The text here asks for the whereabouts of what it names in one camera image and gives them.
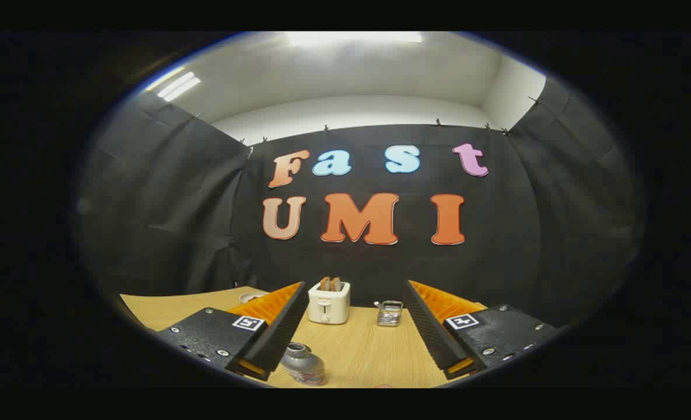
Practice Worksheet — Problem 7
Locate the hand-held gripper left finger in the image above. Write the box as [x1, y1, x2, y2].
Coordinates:
[158, 281, 310, 382]

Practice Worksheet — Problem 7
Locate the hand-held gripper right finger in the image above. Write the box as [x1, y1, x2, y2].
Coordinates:
[403, 280, 559, 381]

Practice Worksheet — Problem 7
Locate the silver juice bottle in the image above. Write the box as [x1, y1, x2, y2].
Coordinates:
[280, 342, 327, 387]

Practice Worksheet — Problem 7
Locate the white toaster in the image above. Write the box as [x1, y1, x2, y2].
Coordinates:
[308, 281, 351, 325]

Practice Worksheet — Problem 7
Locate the wooden table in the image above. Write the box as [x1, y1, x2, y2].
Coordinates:
[119, 286, 489, 389]

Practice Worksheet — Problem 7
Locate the ceiling light panel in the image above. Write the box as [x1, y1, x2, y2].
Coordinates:
[158, 71, 201, 102]

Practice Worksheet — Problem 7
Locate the small metal wire basket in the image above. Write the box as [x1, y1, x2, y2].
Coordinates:
[374, 300, 404, 327]

